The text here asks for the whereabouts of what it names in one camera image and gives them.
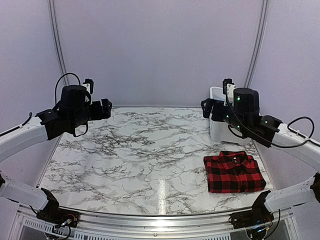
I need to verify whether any white plastic bin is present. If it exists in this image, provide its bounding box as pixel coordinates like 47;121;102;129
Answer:
209;86;251;146

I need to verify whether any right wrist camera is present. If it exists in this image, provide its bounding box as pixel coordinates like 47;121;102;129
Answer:
222;78;236;103

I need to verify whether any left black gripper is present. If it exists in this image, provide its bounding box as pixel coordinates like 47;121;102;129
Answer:
70;98;112;130

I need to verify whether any right wall aluminium profile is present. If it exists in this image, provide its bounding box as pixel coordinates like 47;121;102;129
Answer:
244;0;270;88

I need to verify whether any wall aluminium profile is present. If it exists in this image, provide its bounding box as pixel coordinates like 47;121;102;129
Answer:
47;0;67;75
244;0;270;88

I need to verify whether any red black plaid shirt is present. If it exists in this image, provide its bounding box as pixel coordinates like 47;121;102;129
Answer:
203;151;266;194

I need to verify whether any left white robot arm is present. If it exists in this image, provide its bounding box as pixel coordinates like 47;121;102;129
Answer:
0;84;112;223

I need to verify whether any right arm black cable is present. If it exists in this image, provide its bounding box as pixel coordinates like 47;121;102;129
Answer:
226;94;316;149

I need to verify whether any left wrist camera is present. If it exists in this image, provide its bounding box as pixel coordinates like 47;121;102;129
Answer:
82;78;94;95

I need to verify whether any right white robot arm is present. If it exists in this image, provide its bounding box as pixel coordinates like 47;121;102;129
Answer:
201;83;320;225

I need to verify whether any aluminium table front rail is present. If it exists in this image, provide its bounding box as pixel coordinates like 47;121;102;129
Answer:
7;204;299;240

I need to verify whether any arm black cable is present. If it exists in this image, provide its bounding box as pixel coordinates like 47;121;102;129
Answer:
226;94;316;149
54;72;89;138

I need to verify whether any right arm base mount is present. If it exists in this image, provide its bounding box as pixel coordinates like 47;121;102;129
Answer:
228;209;274;229

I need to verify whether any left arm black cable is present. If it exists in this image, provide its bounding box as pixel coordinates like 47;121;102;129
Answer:
54;72;89;138

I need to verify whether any left wall aluminium profile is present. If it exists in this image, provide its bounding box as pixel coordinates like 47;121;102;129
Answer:
47;0;67;75

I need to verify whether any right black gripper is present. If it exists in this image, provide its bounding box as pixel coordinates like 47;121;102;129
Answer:
201;98;248;135

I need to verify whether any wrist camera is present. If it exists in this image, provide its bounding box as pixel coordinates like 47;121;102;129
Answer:
222;78;236;103
82;78;94;95

